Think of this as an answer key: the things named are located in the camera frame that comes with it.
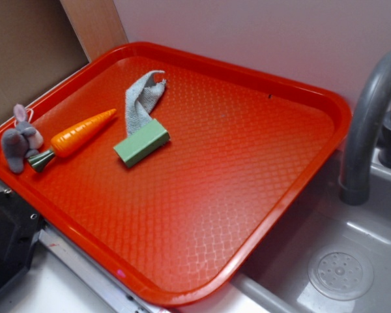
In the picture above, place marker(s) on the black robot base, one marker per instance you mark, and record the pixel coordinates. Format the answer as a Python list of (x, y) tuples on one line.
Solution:
[(20, 225)]

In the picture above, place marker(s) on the orange toy carrot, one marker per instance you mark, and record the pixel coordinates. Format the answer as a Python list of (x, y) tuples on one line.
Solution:
[(71, 139)]

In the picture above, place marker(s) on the red plastic tray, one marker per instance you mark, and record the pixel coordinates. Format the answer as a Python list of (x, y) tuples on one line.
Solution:
[(176, 226)]

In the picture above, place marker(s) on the green rectangular block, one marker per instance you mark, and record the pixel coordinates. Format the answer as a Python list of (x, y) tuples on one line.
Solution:
[(142, 143)]

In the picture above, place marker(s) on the grey cloth rag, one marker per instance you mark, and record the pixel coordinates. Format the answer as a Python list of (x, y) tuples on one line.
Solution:
[(141, 98)]

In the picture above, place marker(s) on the grey plastic faucet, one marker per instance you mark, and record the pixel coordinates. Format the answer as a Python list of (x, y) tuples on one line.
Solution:
[(371, 123)]

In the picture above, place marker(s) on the wooden board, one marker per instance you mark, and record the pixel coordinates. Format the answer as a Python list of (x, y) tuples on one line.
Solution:
[(96, 24)]

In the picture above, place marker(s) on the grey plush bunny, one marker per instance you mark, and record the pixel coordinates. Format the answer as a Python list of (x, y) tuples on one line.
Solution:
[(20, 142)]

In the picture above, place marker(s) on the grey toy sink basin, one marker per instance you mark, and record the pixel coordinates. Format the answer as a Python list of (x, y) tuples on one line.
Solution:
[(275, 277)]

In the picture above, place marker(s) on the round sink drain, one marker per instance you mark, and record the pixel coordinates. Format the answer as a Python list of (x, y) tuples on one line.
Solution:
[(340, 273)]

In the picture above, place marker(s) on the brown cardboard panel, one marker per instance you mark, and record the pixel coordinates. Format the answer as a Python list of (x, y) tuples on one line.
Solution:
[(38, 49)]

